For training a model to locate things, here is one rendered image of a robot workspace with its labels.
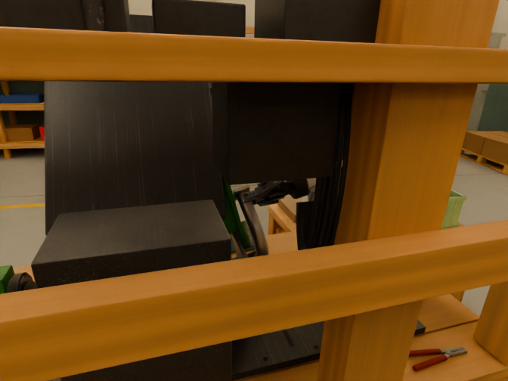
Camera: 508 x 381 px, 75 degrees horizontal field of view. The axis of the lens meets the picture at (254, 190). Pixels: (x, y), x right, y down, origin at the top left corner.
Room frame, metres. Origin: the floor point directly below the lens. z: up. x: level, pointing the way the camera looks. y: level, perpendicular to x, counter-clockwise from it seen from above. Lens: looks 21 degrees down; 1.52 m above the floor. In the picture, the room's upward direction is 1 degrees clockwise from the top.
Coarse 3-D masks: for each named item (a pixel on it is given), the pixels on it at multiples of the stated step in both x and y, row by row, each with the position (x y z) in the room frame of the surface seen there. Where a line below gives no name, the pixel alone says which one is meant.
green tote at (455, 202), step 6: (456, 192) 1.47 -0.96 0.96; (450, 198) 1.40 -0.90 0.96; (456, 198) 1.41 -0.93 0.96; (462, 198) 1.41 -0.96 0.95; (450, 204) 1.41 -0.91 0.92; (456, 204) 1.41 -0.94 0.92; (462, 204) 1.42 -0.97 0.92; (450, 210) 1.41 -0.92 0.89; (456, 210) 1.42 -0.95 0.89; (444, 216) 1.41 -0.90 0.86; (450, 216) 1.41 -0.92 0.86; (456, 216) 1.42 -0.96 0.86; (444, 222) 1.41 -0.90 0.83; (450, 222) 1.41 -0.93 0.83; (456, 222) 1.42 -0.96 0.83; (444, 228) 1.41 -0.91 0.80
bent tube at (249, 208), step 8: (248, 184) 0.73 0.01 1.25; (240, 192) 0.72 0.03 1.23; (240, 200) 0.71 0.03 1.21; (248, 208) 0.70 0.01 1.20; (248, 216) 0.69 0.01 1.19; (256, 216) 0.69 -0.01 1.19; (248, 224) 0.68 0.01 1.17; (256, 224) 0.67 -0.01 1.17; (256, 232) 0.67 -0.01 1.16; (256, 240) 0.67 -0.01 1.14; (264, 240) 0.67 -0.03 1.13; (256, 248) 0.67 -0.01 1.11; (264, 248) 0.67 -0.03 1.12
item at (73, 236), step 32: (64, 224) 0.53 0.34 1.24; (96, 224) 0.53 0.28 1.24; (128, 224) 0.53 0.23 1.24; (160, 224) 0.54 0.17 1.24; (192, 224) 0.54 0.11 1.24; (224, 224) 0.55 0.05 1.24; (64, 256) 0.42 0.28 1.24; (96, 256) 0.43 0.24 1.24; (128, 256) 0.44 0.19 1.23; (160, 256) 0.46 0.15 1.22; (192, 256) 0.47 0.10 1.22; (224, 256) 0.49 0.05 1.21; (192, 352) 0.47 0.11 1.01; (224, 352) 0.49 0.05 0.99
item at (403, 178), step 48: (384, 0) 0.48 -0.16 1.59; (432, 0) 0.45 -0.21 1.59; (480, 0) 0.47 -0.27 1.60; (384, 96) 0.45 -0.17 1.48; (432, 96) 0.45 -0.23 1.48; (384, 144) 0.44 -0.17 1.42; (432, 144) 0.46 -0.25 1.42; (384, 192) 0.44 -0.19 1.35; (432, 192) 0.47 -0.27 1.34; (336, 240) 0.51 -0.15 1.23; (336, 336) 0.47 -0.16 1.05; (384, 336) 0.46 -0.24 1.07; (480, 336) 0.63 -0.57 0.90
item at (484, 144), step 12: (468, 132) 5.83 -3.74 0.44; (480, 132) 5.82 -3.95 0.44; (492, 132) 5.85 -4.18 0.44; (504, 132) 5.87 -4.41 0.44; (468, 144) 5.75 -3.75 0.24; (480, 144) 5.47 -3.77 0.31; (492, 144) 5.22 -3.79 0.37; (504, 144) 5.01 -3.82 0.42; (468, 156) 5.75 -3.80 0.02; (480, 156) 5.40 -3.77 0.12; (492, 156) 5.16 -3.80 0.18; (504, 156) 4.95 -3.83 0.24; (492, 168) 5.10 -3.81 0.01; (504, 168) 4.89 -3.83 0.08
